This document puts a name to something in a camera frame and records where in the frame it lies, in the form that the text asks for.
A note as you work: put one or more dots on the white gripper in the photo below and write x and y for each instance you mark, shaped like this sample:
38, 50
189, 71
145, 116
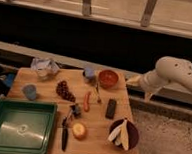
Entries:
150, 83

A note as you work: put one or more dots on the red chili pepper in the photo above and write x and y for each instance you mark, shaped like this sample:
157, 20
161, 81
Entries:
86, 107

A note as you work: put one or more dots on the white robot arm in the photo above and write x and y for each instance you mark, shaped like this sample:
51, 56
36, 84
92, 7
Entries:
167, 70

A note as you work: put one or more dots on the red bowl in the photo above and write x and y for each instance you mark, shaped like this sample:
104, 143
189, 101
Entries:
108, 78

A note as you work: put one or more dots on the dark purple bowl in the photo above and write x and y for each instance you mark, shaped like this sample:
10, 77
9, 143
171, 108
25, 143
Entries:
132, 132

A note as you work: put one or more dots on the black rectangular block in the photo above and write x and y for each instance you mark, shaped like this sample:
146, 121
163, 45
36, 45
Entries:
111, 108

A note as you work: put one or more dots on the banana peel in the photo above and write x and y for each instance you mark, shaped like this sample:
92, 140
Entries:
121, 131

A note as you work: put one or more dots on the small blue cup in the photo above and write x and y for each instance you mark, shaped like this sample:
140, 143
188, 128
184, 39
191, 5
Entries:
88, 73

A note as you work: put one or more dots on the wooden board table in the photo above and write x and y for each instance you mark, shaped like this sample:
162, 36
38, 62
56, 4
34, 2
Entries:
97, 125

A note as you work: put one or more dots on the small dark toy object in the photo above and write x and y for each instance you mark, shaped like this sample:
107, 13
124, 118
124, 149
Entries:
76, 110

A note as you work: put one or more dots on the orange fruit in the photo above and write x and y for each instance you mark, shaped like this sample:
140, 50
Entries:
79, 131

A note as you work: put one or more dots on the bunch of dark grapes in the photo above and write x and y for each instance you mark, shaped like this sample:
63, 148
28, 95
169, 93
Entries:
63, 91

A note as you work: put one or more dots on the blue plastic cup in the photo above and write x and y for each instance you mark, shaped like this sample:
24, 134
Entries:
30, 92

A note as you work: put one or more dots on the green plastic tray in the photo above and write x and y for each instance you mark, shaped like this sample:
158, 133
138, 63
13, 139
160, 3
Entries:
25, 126

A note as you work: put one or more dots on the black handled knife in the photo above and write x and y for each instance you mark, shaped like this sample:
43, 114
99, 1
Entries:
65, 133

